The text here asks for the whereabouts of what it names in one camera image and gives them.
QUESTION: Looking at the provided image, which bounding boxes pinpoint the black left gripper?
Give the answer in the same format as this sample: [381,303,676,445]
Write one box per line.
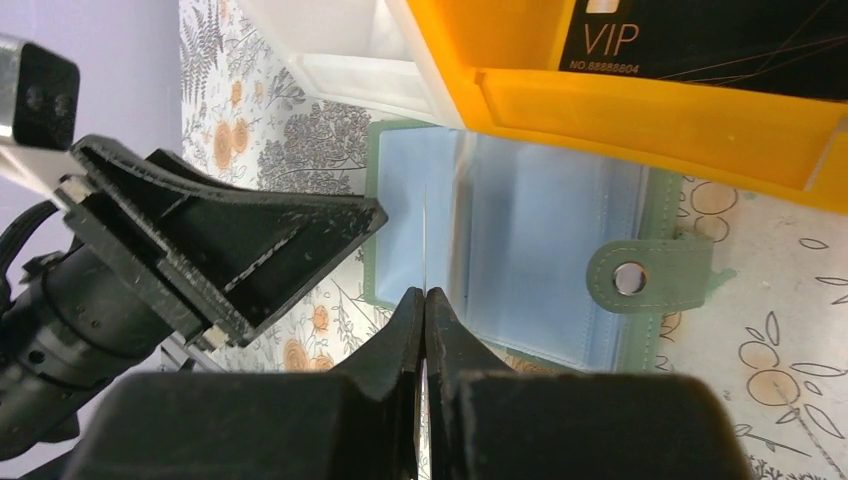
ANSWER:
[1,135,388,460]

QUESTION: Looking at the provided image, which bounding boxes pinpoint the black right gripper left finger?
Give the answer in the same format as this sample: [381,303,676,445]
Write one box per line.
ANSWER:
[63,287,424,479]

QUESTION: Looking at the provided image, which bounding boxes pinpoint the yellow plastic divided bin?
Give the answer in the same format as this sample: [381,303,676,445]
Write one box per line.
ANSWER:
[406,1,847,214]

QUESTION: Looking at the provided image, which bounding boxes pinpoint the green card holder wallet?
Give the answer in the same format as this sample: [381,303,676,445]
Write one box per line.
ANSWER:
[364,120,714,372]

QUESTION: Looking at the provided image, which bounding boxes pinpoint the white plastic bin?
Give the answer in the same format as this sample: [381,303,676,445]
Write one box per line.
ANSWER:
[240,0,465,129]

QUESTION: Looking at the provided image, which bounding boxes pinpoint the black credit card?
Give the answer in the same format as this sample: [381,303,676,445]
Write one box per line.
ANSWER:
[558,0,847,102]

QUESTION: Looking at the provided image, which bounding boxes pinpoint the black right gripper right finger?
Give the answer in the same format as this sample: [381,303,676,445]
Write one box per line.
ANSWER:
[425,288,752,479]

